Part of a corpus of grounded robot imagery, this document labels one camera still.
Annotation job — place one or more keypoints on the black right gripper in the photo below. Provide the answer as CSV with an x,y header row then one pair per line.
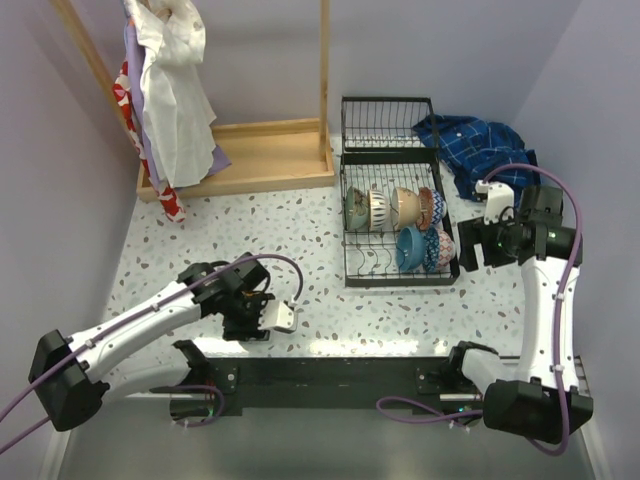
x,y
473,232

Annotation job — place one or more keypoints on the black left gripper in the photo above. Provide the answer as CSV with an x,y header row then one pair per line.
x,y
245,329

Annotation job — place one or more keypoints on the blue triangle patterned bowl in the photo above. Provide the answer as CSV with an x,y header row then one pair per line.
x,y
440,249

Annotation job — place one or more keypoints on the red blue patterned bowl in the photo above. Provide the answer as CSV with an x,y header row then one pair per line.
x,y
433,208

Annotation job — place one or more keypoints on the teal blue bowl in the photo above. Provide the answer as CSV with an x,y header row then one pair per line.
x,y
410,249

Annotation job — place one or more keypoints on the cream beige bowl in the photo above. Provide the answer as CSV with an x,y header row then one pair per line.
x,y
405,208

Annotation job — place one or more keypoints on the white black striped bowl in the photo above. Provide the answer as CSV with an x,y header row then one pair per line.
x,y
379,209

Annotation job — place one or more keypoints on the light green bowl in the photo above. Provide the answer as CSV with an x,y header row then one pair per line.
x,y
356,209

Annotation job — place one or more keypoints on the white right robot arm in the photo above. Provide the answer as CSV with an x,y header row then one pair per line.
x,y
539,399

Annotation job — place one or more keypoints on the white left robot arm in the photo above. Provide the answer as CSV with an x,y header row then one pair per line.
x,y
74,375

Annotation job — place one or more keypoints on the blue plaid shirt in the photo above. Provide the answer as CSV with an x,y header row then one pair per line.
x,y
472,147

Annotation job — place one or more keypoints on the white hanging shirt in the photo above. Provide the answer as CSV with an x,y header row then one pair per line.
x,y
176,14

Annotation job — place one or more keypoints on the lavender hanging garment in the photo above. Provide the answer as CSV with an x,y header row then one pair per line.
x,y
176,114

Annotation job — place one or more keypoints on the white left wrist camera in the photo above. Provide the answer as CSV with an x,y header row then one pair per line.
x,y
279,316

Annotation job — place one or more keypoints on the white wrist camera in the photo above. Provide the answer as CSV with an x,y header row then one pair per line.
x,y
499,201
279,316

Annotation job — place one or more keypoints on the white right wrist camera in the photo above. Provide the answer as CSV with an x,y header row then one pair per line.
x,y
499,201

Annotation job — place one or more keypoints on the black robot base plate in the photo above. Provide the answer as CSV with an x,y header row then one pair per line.
x,y
320,383

